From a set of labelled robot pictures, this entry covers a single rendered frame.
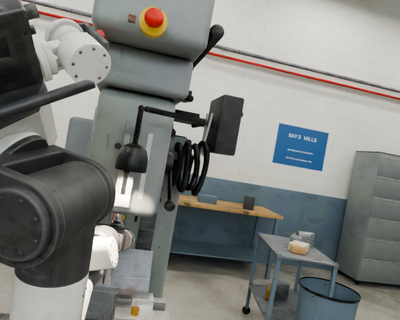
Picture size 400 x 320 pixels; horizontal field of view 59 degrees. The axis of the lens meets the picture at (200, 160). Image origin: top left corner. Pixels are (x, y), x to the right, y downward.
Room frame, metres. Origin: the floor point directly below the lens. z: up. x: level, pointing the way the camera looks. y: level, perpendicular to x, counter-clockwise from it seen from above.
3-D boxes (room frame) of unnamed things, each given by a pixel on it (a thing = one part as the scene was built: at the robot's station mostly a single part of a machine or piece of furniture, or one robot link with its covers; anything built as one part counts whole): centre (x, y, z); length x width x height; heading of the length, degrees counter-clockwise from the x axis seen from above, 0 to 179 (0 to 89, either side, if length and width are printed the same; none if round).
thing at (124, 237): (0.89, 0.20, 1.24); 0.13 x 0.12 x 0.10; 88
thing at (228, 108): (1.35, -0.07, 1.62); 0.20 x 0.09 x 0.21; 12
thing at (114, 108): (0.99, 0.20, 1.47); 0.21 x 0.19 x 0.32; 102
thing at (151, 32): (0.76, 0.15, 1.76); 0.06 x 0.02 x 0.06; 102
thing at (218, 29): (1.05, 0.06, 1.79); 0.45 x 0.04 x 0.04; 12
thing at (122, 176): (0.88, 0.18, 1.44); 0.04 x 0.04 x 0.21; 12
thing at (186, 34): (1.00, 0.20, 1.81); 0.47 x 0.26 x 0.16; 12
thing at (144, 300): (1.01, 0.09, 1.04); 0.06 x 0.05 x 0.06; 102
